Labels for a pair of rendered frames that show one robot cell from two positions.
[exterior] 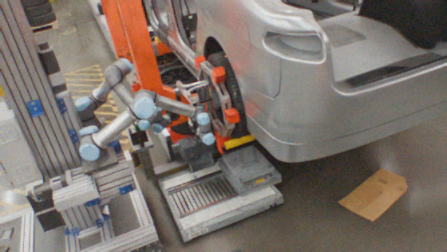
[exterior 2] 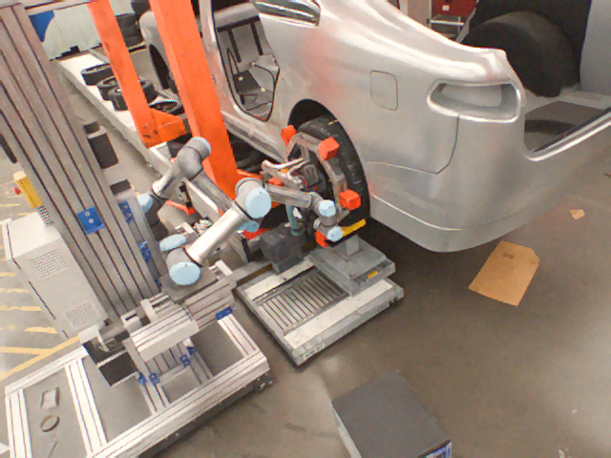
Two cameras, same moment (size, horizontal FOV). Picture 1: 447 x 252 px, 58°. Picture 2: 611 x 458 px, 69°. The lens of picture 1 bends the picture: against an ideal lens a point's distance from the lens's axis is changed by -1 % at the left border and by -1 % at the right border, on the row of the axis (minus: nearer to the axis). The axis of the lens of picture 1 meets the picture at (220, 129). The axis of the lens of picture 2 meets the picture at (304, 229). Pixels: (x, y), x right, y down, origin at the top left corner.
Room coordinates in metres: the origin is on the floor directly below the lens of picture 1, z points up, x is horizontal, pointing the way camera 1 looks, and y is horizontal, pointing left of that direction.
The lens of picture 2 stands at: (0.54, 0.56, 2.10)
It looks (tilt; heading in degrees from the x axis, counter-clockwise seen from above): 35 degrees down; 349
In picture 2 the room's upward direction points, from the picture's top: 11 degrees counter-clockwise
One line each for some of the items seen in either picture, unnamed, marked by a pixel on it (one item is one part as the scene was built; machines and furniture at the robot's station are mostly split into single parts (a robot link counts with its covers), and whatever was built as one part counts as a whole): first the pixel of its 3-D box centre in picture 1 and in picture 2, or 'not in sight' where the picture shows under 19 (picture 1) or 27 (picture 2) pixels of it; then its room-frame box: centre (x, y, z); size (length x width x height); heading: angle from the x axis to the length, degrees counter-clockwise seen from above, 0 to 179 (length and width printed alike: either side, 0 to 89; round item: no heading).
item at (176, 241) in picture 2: (90, 137); (176, 251); (2.27, 0.81, 0.98); 0.13 x 0.12 x 0.14; 8
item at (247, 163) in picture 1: (245, 151); (347, 239); (2.80, -0.16, 0.32); 0.40 x 0.30 x 0.28; 16
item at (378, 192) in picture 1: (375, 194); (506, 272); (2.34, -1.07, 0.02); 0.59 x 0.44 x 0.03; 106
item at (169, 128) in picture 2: (148, 43); (178, 116); (5.09, 0.70, 0.69); 0.52 x 0.17 x 0.35; 106
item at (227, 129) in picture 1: (215, 100); (315, 180); (2.75, 0.00, 0.85); 0.54 x 0.07 x 0.54; 16
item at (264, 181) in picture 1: (247, 170); (350, 261); (2.80, -0.16, 0.13); 0.50 x 0.36 x 0.10; 16
